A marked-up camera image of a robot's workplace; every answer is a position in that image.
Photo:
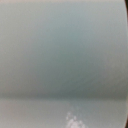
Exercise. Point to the light blue cup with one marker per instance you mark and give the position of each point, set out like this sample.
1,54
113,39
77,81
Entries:
63,64

